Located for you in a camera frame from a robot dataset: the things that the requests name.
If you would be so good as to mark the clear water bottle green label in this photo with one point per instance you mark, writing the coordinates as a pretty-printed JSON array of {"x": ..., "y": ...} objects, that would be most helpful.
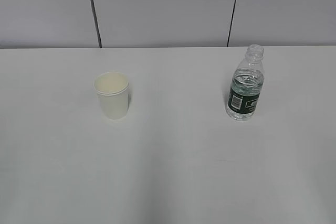
[{"x": 246, "y": 85}]

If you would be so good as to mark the white paper cup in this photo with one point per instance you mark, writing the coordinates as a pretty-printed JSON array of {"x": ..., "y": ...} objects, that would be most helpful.
[{"x": 112, "y": 89}]

